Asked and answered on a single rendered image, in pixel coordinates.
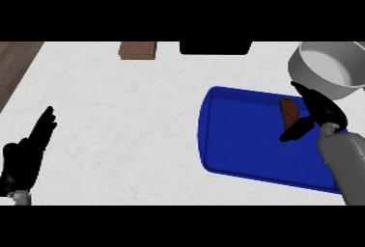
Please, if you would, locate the brown wooden block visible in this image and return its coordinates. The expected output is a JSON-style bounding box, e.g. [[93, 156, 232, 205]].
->
[[117, 41, 158, 61]]

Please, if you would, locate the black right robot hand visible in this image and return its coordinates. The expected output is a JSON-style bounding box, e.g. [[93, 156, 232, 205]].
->
[[278, 81, 349, 143]]

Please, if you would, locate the blue tray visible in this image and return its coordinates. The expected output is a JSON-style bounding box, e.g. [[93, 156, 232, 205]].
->
[[197, 85, 350, 195]]

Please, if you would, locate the grey metal pot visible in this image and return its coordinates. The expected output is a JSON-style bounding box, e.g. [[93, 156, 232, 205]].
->
[[287, 41, 365, 100]]

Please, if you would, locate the brown sweet potato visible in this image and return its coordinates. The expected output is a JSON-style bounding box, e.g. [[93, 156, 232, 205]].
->
[[278, 96, 301, 131]]

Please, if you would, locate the black appliance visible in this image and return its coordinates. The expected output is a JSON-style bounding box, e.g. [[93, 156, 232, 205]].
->
[[179, 41, 254, 56]]

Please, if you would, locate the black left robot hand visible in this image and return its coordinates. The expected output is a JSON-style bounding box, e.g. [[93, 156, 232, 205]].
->
[[0, 105, 59, 198]]

